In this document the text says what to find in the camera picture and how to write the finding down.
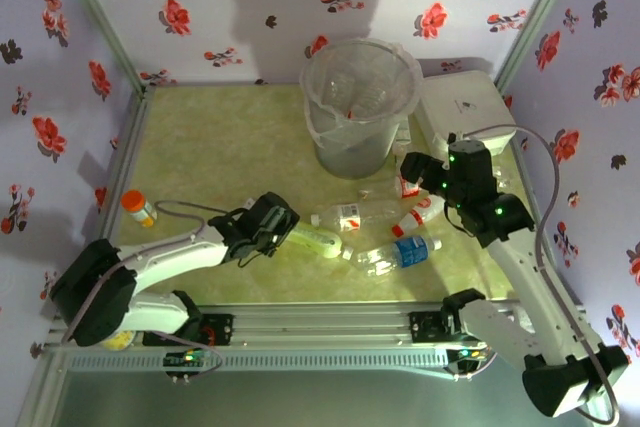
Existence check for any clear plastic bottle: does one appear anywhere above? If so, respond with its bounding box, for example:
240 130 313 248
493 166 515 198

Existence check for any pale green plastic bottle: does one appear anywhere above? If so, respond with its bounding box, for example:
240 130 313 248
287 223 355 262

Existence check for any red and white bottle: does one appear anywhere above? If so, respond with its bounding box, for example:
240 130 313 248
391 194 447 239

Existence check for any clear bottle red-white label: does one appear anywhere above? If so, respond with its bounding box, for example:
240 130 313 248
309 199 401 234

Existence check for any grey metal mesh bin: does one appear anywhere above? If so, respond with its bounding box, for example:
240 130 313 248
299 39 424 181

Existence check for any clear bottle blue label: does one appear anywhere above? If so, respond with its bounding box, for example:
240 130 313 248
353 235 444 279

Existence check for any clear plastic bin liner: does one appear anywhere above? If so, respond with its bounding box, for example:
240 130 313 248
298 38 424 148

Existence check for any white square box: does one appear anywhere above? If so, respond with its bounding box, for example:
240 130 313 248
412 70 519 163

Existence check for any orange cap pill bottle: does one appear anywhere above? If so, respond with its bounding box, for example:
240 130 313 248
121 189 159 228

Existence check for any control board with leds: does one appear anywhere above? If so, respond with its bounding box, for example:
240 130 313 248
163 350 207 369
449 345 489 363

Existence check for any yellow round disc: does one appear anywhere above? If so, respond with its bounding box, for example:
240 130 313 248
102 329 136 351

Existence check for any aluminium side rail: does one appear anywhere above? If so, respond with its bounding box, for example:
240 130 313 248
82 85 156 308
509 144 586 313

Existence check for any grey left arm cable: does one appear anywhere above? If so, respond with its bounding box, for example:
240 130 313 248
62 200 241 346

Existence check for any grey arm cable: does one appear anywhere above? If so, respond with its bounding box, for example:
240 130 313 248
62 200 241 346
459 125 621 426

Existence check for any grey right arm cable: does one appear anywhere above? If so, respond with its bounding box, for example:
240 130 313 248
459 125 621 426

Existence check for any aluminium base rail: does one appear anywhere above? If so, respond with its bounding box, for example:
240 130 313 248
47 299 524 373

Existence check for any thin grey board cable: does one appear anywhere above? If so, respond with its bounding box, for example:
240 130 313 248
444 346 499 383
162 341 225 384

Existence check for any aluminium frame post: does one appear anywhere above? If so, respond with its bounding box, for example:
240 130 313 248
492 0 587 93
47 0 151 98

